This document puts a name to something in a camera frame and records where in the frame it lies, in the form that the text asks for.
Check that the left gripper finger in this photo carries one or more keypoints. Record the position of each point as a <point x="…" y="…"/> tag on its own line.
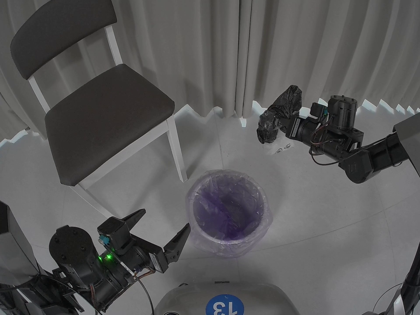
<point x="136" y="218"/>
<point x="177" y="244"/>

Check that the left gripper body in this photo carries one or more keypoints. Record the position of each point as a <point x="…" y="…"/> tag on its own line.
<point x="147" y="258"/>

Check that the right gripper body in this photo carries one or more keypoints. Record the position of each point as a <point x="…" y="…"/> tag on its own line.
<point x="308" y="131"/>

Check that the clear printed wrapper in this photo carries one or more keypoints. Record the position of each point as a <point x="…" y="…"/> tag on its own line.
<point x="282" y="148"/>

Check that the black plastic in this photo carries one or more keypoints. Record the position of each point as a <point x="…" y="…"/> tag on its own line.
<point x="279" y="110"/>

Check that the purple plastic bag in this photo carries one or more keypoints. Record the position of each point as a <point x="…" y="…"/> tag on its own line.
<point x="229" y="208"/>

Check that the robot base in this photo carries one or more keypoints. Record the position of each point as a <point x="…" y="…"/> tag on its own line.
<point x="197" y="300"/>

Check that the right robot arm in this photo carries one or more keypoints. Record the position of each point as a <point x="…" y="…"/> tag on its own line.
<point x="367" y="162"/>

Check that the white trash bin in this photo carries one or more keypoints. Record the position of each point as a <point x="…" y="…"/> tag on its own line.
<point x="226" y="241"/>

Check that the white curtain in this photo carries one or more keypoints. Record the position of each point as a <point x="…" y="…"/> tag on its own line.
<point x="180" y="44"/>
<point x="328" y="44"/>

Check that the grey white chair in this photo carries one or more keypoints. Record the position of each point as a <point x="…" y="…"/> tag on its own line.
<point x="65" y="18"/>

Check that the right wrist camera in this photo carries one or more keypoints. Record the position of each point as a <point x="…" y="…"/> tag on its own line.
<point x="318" y="110"/>

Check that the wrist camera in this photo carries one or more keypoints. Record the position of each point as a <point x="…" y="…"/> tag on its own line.
<point x="318" y="110"/>
<point x="114" y="235"/>

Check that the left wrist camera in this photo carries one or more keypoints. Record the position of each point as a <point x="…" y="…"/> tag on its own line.
<point x="114" y="235"/>

